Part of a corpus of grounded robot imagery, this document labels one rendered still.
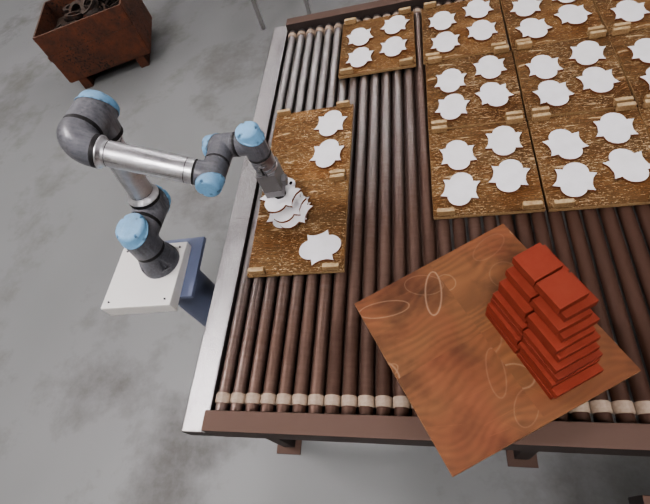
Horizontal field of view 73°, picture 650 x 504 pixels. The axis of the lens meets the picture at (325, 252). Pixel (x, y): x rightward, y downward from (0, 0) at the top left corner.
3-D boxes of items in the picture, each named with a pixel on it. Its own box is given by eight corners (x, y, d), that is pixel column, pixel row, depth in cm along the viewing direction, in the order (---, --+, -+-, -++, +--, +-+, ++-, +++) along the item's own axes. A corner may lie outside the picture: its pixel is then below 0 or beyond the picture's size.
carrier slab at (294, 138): (264, 187, 177) (263, 185, 176) (277, 117, 198) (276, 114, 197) (349, 178, 169) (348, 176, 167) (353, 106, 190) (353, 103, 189)
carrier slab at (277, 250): (248, 278, 156) (246, 276, 155) (264, 188, 177) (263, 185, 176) (344, 272, 148) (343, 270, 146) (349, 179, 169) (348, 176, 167)
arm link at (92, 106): (136, 233, 167) (49, 116, 122) (149, 203, 175) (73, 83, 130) (166, 234, 165) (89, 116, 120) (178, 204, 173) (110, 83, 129)
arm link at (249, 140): (234, 120, 130) (260, 117, 128) (248, 146, 139) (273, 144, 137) (228, 139, 126) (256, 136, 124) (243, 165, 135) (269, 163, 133)
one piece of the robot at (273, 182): (279, 167, 134) (295, 200, 147) (281, 146, 138) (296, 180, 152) (249, 172, 136) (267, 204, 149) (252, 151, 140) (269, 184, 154)
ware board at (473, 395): (452, 477, 100) (452, 476, 99) (355, 306, 129) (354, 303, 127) (638, 372, 102) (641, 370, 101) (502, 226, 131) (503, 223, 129)
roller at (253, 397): (246, 414, 135) (240, 410, 131) (308, 35, 235) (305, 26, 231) (261, 414, 134) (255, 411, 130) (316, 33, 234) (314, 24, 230)
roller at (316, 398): (309, 416, 130) (304, 412, 126) (344, 28, 230) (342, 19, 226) (325, 416, 129) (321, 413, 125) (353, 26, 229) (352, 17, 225)
